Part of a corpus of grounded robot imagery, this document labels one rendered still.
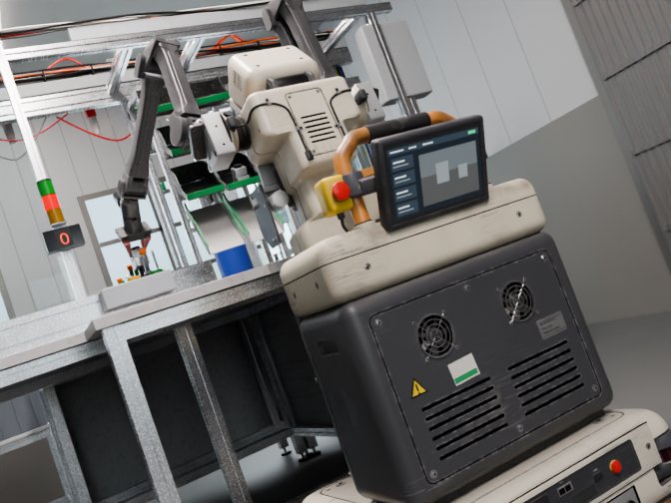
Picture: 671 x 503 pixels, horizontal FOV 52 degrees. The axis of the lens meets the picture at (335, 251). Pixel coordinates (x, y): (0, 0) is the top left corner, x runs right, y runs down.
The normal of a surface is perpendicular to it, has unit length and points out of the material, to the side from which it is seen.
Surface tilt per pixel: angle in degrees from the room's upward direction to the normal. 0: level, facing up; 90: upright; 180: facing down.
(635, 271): 90
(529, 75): 90
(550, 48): 90
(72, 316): 90
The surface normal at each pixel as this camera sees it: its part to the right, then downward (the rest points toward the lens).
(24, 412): 0.43, -0.22
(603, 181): -0.85, 0.28
